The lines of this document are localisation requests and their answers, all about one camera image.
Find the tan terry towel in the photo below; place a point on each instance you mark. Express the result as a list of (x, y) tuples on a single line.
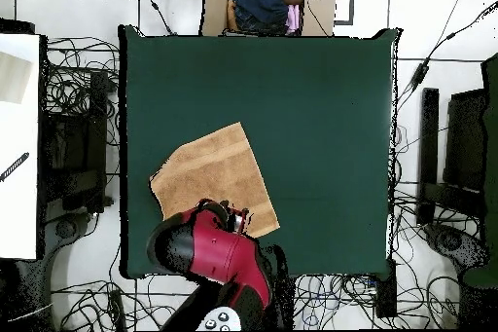
[(218, 176)]

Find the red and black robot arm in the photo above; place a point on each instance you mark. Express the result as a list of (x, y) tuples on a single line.
[(221, 254)]

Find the dark green table cloth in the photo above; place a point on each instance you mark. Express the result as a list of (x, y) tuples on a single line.
[(272, 94)]

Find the black power strip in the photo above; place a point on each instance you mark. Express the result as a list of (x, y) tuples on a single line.
[(116, 308), (386, 293)]

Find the grey office chair base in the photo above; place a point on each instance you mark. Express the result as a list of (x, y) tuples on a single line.
[(66, 228), (451, 242)]

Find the black equipment stand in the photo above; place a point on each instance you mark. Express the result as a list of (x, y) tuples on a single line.
[(97, 114)]

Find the black upright bar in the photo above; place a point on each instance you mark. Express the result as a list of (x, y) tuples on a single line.
[(428, 133)]

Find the orange garment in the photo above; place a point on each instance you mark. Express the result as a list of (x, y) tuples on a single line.
[(231, 16)]

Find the pink garment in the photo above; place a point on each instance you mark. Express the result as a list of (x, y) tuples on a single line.
[(293, 18)]

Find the brown cardboard box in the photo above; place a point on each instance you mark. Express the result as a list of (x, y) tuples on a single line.
[(214, 8)]

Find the dark blue jeans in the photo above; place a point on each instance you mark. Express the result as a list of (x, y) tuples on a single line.
[(260, 5)]

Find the white table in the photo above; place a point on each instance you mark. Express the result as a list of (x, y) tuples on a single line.
[(19, 211)]

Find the beige paper box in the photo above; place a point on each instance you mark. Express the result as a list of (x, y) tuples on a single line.
[(13, 79)]

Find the black angle frame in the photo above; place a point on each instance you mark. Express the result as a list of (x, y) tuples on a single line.
[(352, 1)]

